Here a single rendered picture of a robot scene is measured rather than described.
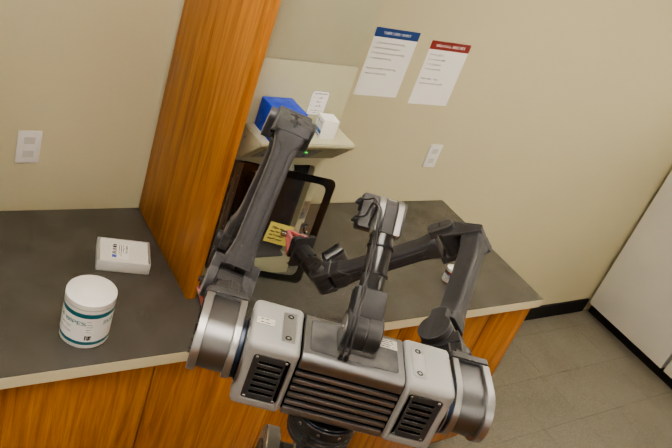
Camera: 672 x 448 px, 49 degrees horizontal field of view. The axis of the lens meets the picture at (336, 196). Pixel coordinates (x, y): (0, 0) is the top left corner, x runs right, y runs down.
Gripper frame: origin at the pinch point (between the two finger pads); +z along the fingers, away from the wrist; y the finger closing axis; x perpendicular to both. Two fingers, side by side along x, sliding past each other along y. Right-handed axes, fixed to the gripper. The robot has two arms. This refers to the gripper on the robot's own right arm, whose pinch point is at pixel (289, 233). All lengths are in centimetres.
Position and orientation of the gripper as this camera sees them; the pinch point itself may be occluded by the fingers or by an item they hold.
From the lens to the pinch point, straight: 223.3
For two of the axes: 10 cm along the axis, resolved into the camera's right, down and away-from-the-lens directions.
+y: 3.1, -8.3, -4.6
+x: -8.3, 0.1, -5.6
